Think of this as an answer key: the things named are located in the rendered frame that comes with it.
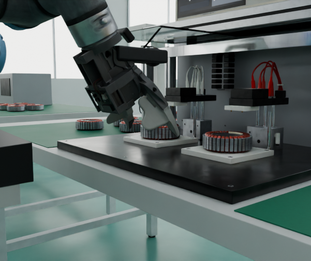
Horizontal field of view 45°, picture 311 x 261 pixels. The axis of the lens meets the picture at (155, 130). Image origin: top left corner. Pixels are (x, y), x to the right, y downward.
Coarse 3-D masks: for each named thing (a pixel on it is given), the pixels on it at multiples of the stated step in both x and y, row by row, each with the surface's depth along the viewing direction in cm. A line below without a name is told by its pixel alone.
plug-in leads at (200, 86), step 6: (192, 66) 113; (198, 66) 114; (198, 72) 109; (186, 78) 112; (192, 78) 110; (198, 78) 109; (186, 84) 112; (192, 84) 110; (198, 84) 109; (198, 90) 109; (204, 90) 115
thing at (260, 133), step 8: (248, 128) 95; (256, 128) 94; (264, 128) 92; (272, 128) 90; (280, 128) 92; (256, 136) 94; (264, 136) 92; (272, 136) 90; (280, 136) 92; (256, 144) 94; (264, 144) 92; (272, 144) 91; (280, 144) 93
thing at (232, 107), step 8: (232, 96) 89; (240, 96) 87; (248, 96) 85; (256, 96) 86; (264, 96) 88; (272, 96) 92; (232, 104) 89; (240, 104) 87; (248, 104) 86; (256, 104) 85; (264, 104) 87; (272, 104) 89; (280, 104) 92; (264, 112) 94; (272, 112) 92; (256, 120) 96; (264, 120) 94; (272, 120) 92
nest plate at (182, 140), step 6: (126, 138) 105; (132, 138) 103; (138, 138) 103; (144, 138) 103; (180, 138) 103; (186, 138) 103; (192, 138) 103; (144, 144) 98; (150, 144) 96; (156, 144) 94; (162, 144) 96; (168, 144) 97; (174, 144) 98; (180, 144) 100
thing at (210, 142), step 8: (208, 136) 84; (216, 136) 82; (224, 136) 81; (232, 136) 81; (240, 136) 81; (248, 136) 83; (208, 144) 83; (216, 144) 81; (224, 144) 81; (232, 144) 80; (240, 144) 80; (248, 144) 82; (240, 152) 82
